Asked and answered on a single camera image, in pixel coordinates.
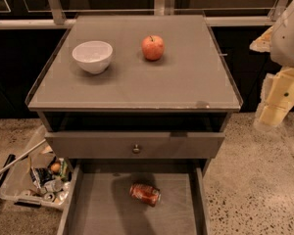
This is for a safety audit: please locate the red coke can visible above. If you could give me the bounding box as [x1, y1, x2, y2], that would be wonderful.
[129, 183, 161, 207]

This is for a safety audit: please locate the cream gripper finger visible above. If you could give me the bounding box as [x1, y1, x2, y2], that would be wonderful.
[254, 100, 293, 129]
[249, 26, 273, 53]

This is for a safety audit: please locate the white ceramic bowl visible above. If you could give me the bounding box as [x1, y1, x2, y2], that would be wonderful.
[72, 41, 113, 74]

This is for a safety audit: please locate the dark snack bag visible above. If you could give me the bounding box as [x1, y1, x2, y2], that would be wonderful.
[29, 167, 55, 189]

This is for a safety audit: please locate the metal window railing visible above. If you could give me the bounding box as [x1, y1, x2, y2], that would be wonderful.
[0, 0, 292, 29]

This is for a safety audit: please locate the grey top drawer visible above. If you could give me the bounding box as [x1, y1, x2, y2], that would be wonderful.
[45, 131, 224, 159]

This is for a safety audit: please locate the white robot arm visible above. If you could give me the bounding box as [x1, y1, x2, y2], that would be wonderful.
[250, 0, 294, 131]

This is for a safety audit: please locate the orange fruit in bin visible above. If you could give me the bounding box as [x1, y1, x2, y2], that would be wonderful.
[50, 163, 61, 173]

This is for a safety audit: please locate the silver can in bin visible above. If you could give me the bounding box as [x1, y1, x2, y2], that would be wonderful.
[44, 179, 63, 193]

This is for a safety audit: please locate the round brass drawer knob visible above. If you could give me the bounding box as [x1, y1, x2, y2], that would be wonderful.
[132, 144, 141, 154]

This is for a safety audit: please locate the grey drawer cabinet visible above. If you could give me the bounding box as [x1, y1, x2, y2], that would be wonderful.
[24, 14, 244, 235]

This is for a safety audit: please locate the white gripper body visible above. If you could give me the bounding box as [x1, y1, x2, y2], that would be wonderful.
[260, 67, 294, 115]

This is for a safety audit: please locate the red apple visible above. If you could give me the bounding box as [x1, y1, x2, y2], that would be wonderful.
[141, 35, 165, 61]

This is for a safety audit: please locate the clear plastic bin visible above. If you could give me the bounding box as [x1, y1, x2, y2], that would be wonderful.
[0, 126, 71, 210]

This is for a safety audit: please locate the grey open middle drawer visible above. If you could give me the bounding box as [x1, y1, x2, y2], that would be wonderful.
[57, 160, 211, 235]

